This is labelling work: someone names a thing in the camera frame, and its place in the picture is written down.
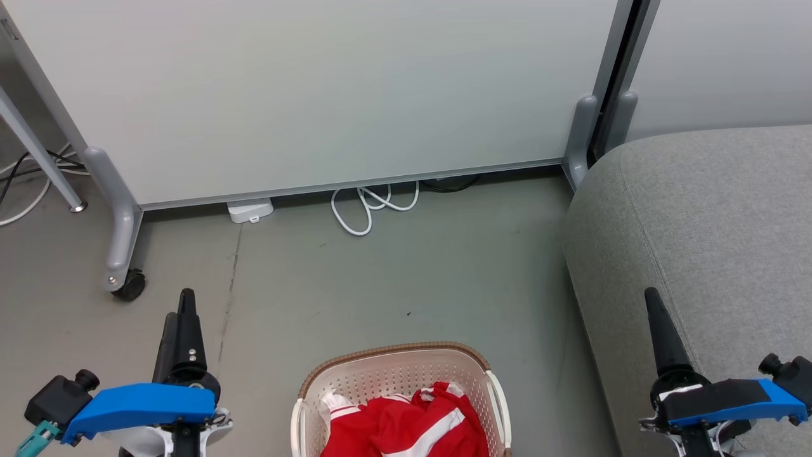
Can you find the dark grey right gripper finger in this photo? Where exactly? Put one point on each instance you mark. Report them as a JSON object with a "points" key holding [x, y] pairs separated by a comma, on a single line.
{"points": [[663, 343]]}

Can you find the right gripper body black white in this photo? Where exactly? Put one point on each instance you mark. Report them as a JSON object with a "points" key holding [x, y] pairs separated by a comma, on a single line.
{"points": [[675, 383]]}

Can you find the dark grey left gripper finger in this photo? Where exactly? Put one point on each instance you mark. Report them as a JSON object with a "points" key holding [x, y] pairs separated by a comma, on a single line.
{"points": [[190, 343], [166, 355]]}

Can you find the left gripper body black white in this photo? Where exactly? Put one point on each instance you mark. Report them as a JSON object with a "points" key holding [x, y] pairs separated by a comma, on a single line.
{"points": [[146, 442]]}

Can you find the red and white garment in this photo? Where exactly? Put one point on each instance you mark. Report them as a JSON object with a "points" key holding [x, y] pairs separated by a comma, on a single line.
{"points": [[406, 425]]}

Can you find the grey fabric sofa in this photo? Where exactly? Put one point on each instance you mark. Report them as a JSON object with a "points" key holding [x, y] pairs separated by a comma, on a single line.
{"points": [[710, 241]]}

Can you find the black caster wheel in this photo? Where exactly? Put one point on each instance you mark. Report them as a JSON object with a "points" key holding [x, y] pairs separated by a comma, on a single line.
{"points": [[132, 285]]}

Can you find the long grey partition foot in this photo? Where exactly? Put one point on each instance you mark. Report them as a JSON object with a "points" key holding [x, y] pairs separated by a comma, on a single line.
{"points": [[120, 216]]}

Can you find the white power adapter box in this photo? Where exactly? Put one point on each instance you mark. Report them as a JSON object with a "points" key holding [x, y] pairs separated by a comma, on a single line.
{"points": [[249, 209]]}

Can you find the beige perforated laundry basket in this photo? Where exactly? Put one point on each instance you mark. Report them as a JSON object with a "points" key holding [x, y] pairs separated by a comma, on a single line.
{"points": [[393, 371]]}

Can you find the short grey partition foot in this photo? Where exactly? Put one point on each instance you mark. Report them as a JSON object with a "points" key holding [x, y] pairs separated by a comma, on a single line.
{"points": [[580, 139], [625, 120]]}

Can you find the slanted metal table leg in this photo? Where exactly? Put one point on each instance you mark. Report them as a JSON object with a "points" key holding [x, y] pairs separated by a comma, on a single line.
{"points": [[38, 152]]}

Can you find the wide white partition panel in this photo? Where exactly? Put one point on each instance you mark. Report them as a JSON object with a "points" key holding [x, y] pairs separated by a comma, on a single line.
{"points": [[317, 95]]}

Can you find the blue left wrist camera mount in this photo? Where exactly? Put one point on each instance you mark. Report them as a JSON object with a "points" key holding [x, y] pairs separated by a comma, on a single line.
{"points": [[139, 403]]}

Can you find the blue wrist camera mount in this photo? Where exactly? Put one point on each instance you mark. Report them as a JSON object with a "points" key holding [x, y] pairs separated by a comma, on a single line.
{"points": [[139, 403], [729, 397]]}

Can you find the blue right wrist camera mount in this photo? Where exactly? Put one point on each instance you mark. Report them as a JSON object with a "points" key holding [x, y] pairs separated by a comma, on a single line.
{"points": [[729, 397]]}

